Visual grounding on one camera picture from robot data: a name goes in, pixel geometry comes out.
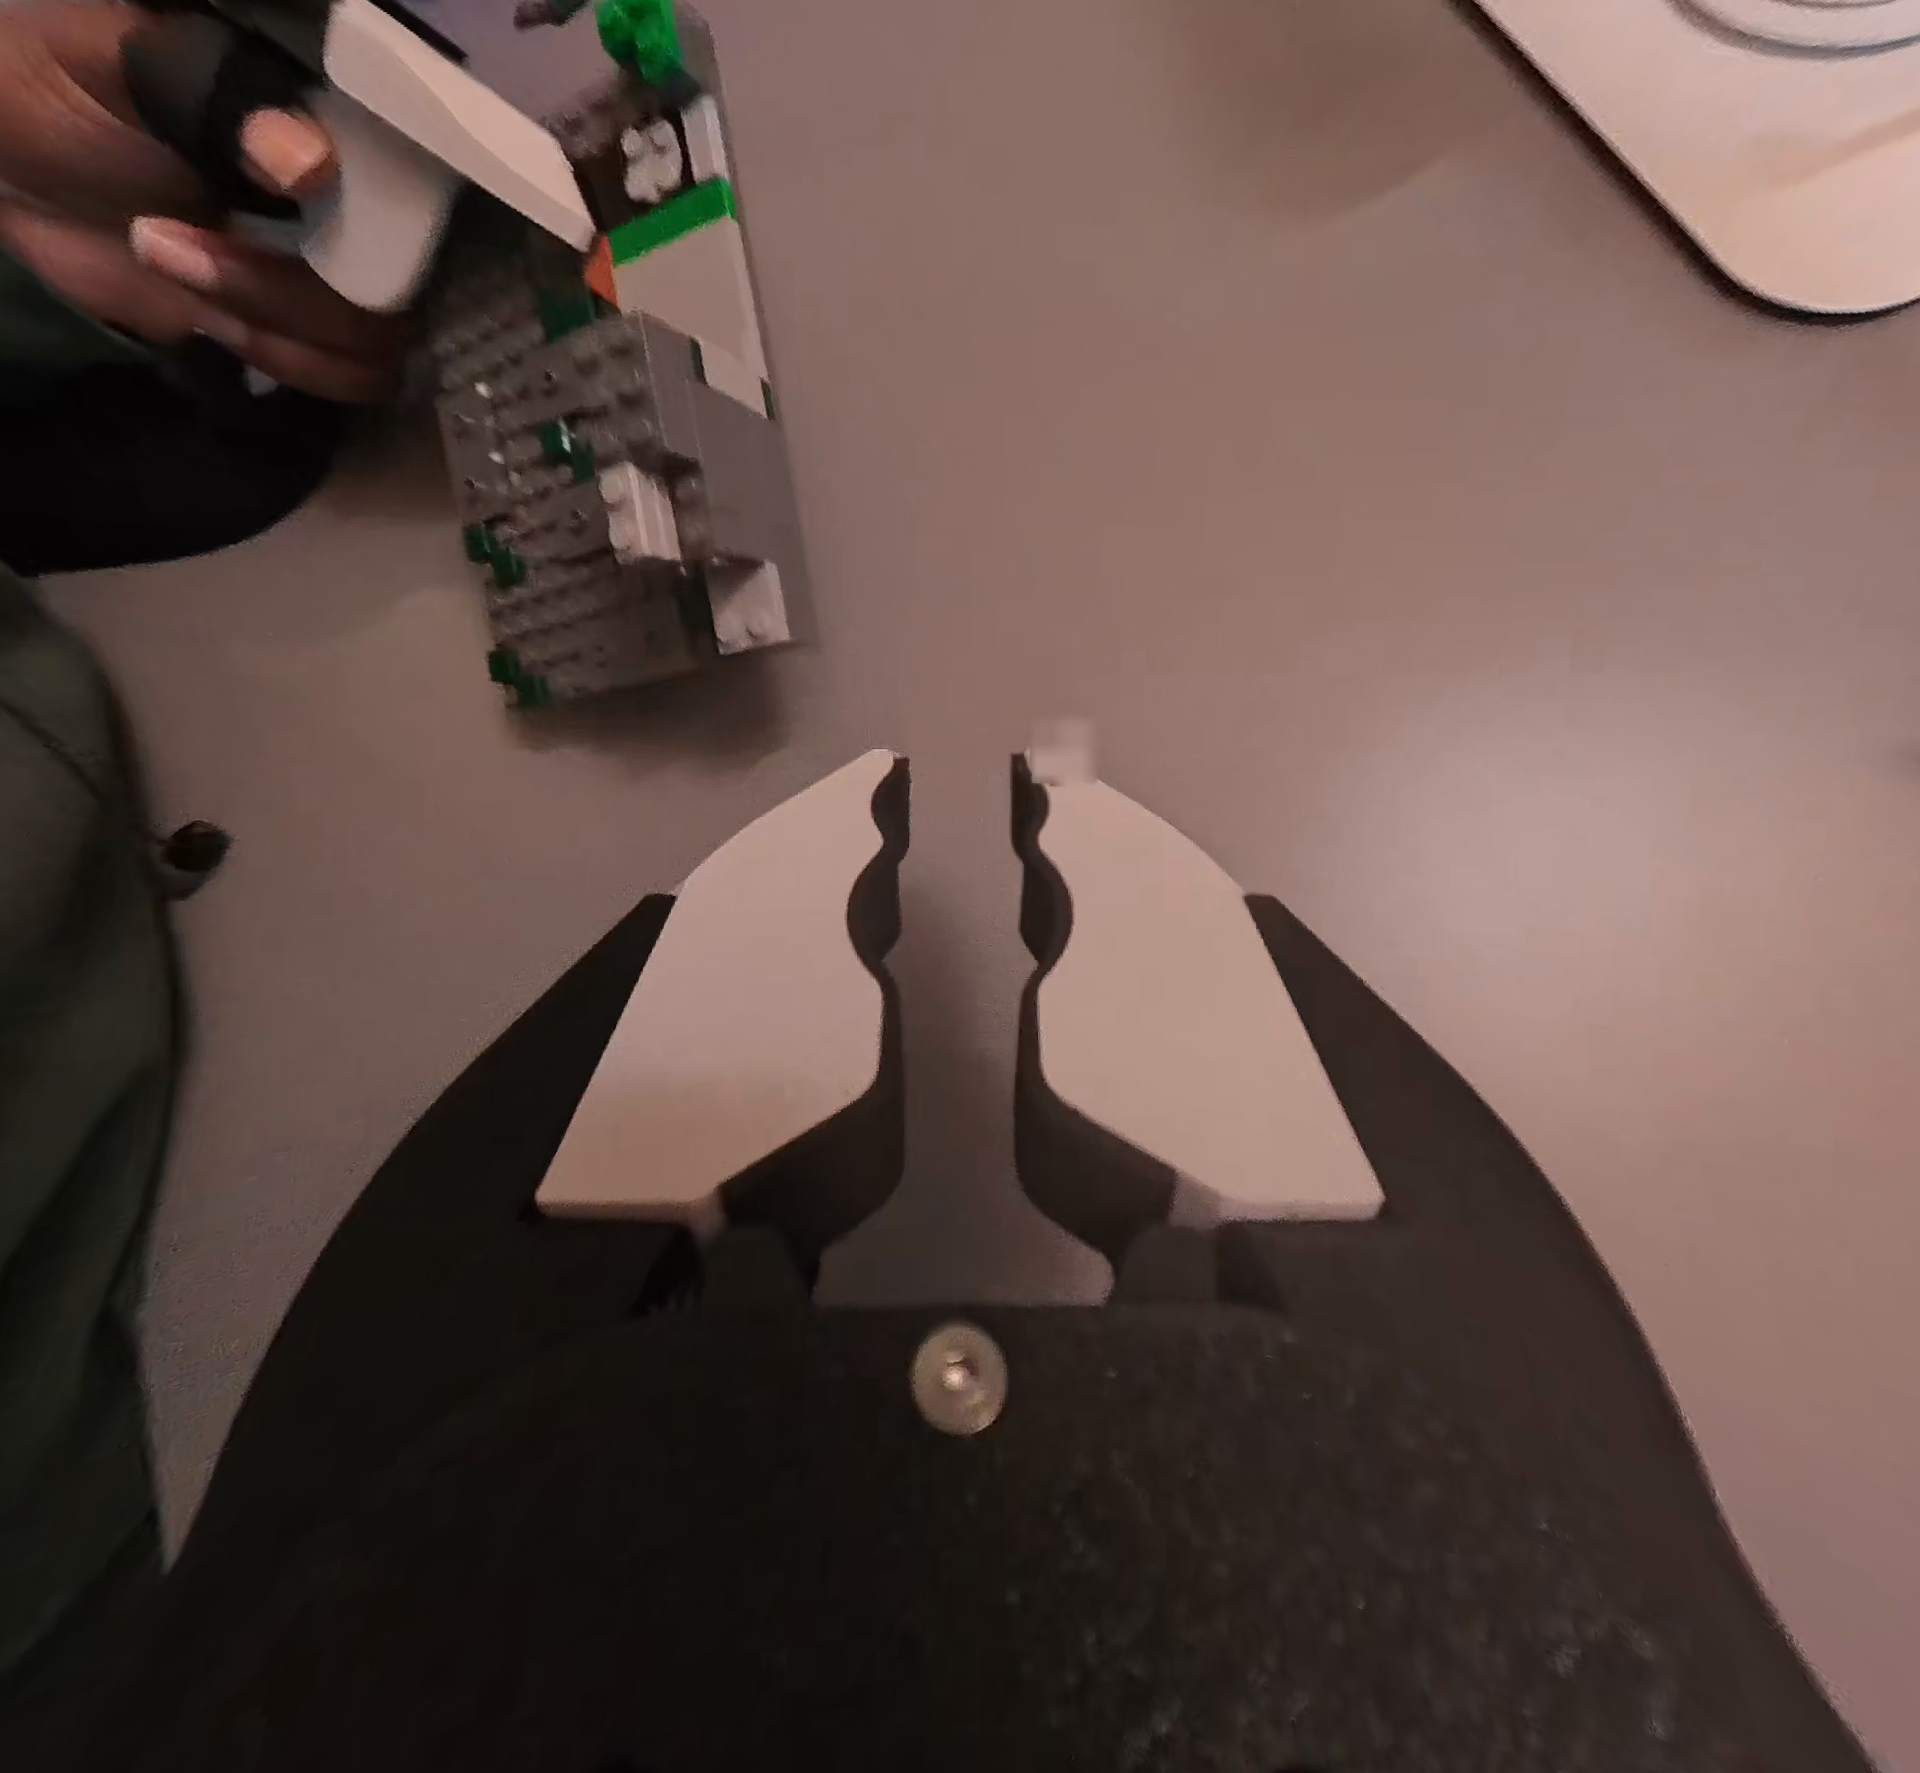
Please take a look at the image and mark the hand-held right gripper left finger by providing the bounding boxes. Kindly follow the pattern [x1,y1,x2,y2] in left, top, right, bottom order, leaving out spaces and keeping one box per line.
[531,748,914,1282]

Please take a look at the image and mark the person's left hand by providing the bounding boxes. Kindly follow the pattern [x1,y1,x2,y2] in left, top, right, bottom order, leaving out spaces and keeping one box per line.
[0,0,402,403]

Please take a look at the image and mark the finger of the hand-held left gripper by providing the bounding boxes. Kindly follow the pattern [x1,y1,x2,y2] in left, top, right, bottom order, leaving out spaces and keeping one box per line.
[318,0,600,255]

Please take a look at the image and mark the person's green sweatshirt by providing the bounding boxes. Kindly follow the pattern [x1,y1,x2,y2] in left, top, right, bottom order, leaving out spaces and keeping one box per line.
[0,572,190,1702]

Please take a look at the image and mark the white monitor stand base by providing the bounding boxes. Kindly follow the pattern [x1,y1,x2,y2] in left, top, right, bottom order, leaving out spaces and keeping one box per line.
[1385,0,1920,316]

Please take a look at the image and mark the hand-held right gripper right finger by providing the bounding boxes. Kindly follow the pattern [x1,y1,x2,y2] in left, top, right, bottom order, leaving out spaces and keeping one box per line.
[1007,751,1387,1282]

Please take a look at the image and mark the grey desk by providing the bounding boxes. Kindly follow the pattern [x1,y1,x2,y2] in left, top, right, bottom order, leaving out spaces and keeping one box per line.
[30,0,1920,1773]

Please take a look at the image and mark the grey green toy brick build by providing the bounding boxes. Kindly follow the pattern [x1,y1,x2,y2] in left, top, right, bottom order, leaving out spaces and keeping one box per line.
[431,0,819,711]

